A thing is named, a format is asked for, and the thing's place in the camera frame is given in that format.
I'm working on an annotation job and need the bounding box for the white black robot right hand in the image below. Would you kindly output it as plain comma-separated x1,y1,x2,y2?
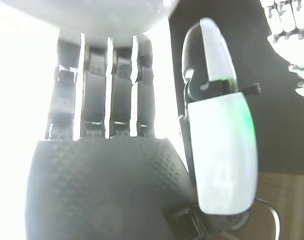
25,16,261,240

